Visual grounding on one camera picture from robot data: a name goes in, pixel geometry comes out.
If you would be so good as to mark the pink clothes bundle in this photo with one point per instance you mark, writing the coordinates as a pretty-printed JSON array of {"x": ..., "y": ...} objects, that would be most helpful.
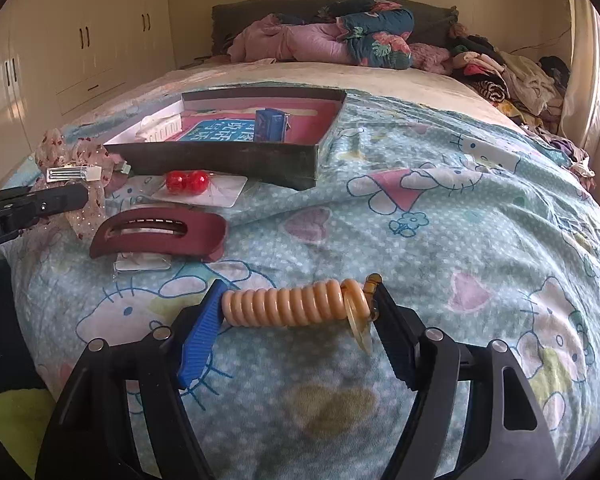
[{"x": 300, "y": 40}]

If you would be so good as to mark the cream wardrobe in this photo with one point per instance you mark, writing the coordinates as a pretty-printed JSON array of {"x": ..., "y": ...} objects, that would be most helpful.
[{"x": 80, "y": 35}]

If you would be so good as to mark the pile of clothes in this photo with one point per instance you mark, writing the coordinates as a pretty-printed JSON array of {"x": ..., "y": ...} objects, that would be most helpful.
[{"x": 515, "y": 80}]

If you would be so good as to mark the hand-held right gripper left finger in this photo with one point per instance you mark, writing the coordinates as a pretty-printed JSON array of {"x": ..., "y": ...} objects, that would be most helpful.
[{"x": 200, "y": 340}]

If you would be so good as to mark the beige bedspread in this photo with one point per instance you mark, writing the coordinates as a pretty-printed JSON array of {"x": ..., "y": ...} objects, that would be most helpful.
[{"x": 220, "y": 72}]

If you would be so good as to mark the clear plastic packet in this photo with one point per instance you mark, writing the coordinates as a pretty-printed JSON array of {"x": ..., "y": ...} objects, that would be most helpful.
[{"x": 142, "y": 263}]

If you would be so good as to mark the green fleece clothing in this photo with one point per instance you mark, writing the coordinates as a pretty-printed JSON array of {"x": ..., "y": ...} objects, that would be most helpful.
[{"x": 5, "y": 420}]

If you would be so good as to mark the grey headboard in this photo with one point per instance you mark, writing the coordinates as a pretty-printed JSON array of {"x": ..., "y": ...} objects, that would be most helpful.
[{"x": 240, "y": 17}]

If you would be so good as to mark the small blue box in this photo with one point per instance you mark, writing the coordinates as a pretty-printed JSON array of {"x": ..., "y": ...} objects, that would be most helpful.
[{"x": 271, "y": 125}]

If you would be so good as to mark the dark cloth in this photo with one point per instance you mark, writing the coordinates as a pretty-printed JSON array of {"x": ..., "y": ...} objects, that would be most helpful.
[{"x": 5, "y": 335}]

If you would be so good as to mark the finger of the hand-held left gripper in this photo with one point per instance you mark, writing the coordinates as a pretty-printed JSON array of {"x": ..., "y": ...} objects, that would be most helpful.
[{"x": 60, "y": 199}]

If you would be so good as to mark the white hair comb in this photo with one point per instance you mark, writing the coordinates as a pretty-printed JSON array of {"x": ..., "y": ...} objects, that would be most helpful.
[{"x": 157, "y": 129}]

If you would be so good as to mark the dark cardboard box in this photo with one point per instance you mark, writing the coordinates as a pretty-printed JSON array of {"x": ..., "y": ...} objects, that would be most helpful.
[{"x": 220, "y": 160}]

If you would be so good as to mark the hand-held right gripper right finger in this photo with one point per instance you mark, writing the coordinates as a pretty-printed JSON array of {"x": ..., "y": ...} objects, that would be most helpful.
[{"x": 392, "y": 345}]

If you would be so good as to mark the maroon hair claw clip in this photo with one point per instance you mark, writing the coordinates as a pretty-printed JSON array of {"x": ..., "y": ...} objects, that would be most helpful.
[{"x": 200, "y": 232}]

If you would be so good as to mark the pink sheer hair bow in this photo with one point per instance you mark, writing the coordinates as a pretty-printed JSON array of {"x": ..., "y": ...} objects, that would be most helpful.
[{"x": 87, "y": 220}]

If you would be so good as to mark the blue printed card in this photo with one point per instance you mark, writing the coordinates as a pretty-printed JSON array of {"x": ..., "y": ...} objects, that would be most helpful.
[{"x": 210, "y": 132}]

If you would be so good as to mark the light curtain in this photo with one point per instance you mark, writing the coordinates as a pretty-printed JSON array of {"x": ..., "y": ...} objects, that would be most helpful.
[{"x": 585, "y": 75}]

